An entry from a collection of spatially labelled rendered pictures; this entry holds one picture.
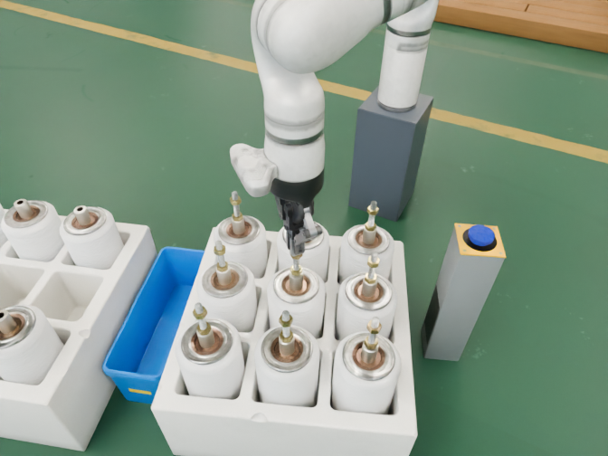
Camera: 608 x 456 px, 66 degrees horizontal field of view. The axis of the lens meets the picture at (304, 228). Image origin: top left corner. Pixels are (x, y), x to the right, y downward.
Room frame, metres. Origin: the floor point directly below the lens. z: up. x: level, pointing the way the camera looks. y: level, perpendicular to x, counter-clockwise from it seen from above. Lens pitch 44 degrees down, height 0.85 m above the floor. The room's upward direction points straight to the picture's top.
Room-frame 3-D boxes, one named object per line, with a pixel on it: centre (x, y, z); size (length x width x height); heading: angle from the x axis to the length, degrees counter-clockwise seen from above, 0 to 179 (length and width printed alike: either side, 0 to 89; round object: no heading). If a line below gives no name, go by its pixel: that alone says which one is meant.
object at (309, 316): (0.48, 0.01, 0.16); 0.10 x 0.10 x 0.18
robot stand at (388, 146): (1.00, -0.22, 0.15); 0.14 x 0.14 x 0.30; 62
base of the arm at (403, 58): (1.00, -0.22, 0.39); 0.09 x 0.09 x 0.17; 62
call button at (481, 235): (0.53, -0.28, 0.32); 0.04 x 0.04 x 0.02
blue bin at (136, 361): (0.54, 0.27, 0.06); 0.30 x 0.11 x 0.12; 172
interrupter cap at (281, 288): (0.48, 0.01, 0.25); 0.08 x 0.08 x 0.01
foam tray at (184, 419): (0.48, 0.01, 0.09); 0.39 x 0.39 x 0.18; 85
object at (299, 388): (0.36, 0.02, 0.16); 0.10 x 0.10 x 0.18
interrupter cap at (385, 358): (0.35, -0.09, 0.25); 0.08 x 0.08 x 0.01
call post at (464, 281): (0.53, -0.28, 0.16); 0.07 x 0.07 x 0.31; 85
